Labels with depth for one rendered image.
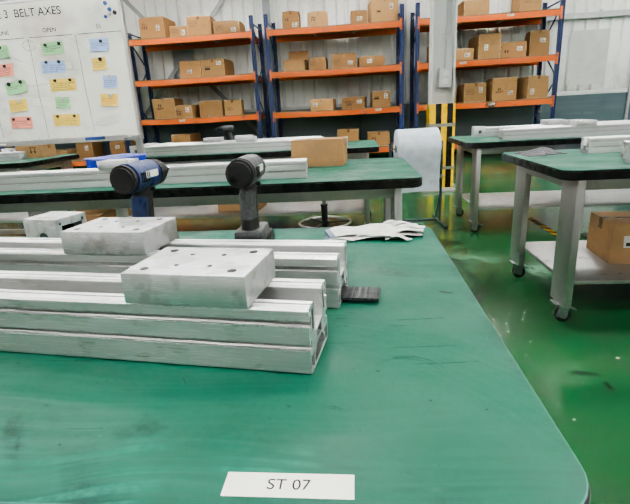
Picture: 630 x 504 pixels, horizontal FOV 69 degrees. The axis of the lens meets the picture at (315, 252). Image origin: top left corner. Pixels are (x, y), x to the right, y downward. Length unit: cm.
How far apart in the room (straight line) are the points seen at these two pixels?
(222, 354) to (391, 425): 22
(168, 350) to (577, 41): 1176
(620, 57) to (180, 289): 1213
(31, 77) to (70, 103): 33
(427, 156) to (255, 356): 374
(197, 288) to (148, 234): 28
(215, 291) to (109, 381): 17
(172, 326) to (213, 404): 12
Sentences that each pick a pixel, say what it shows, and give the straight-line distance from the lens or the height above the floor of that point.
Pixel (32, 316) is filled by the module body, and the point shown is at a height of 84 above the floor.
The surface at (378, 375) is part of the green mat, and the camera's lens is 56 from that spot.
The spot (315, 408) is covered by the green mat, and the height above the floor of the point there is 78.
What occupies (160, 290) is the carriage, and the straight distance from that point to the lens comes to 57.
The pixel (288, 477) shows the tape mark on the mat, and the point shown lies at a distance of 44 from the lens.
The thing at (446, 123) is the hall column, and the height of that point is 86.
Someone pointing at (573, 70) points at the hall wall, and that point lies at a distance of 1203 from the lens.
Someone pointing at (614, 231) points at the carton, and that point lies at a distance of 286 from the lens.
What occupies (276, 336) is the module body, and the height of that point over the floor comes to 83.
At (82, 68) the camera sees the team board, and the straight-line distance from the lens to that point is 396.
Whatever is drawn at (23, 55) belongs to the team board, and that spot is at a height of 159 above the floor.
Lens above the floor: 108
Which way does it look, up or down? 17 degrees down
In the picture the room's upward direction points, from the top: 3 degrees counter-clockwise
